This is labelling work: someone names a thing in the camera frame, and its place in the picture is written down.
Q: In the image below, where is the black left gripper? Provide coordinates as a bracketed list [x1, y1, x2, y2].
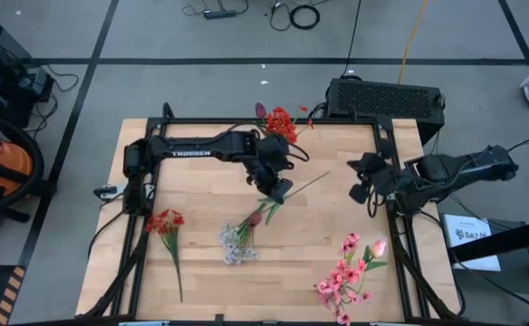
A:
[244, 158, 294, 206]

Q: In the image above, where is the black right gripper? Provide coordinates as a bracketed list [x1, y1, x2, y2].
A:
[346, 152, 411, 206]

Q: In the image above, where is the dark red artificial tulip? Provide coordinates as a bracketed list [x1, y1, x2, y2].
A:
[254, 101, 270, 132]
[236, 169, 332, 230]

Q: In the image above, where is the red artificial flower bunch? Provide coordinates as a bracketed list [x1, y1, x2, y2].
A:
[145, 208, 187, 304]
[264, 104, 315, 146]

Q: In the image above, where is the pink artificial tulip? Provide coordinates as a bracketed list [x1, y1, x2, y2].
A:
[361, 238, 390, 273]

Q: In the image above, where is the white artificial flower bunch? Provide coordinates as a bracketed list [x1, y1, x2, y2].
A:
[217, 212, 266, 266]

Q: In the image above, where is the pink artificial flower bunch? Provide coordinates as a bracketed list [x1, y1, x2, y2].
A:
[313, 232, 377, 326]

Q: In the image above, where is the black computer case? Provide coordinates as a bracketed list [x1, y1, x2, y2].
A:
[326, 77, 447, 142]

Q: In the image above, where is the white paper sheet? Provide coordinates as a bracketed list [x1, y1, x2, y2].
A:
[442, 213, 504, 273]

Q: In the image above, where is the black metal stand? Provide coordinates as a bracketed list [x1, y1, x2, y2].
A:
[447, 216, 529, 326]

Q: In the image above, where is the black power strip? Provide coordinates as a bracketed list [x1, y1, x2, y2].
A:
[203, 8, 239, 21]

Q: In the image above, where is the orange black vacuum cleaner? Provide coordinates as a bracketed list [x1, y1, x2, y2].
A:
[0, 112, 58, 236]

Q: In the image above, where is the long black cable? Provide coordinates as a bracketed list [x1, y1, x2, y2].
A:
[340, 0, 364, 79]

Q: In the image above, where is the yellow cable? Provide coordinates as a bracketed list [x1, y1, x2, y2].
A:
[397, 0, 430, 86]

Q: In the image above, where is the coiled black cable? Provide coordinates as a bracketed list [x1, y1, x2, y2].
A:
[289, 4, 322, 31]

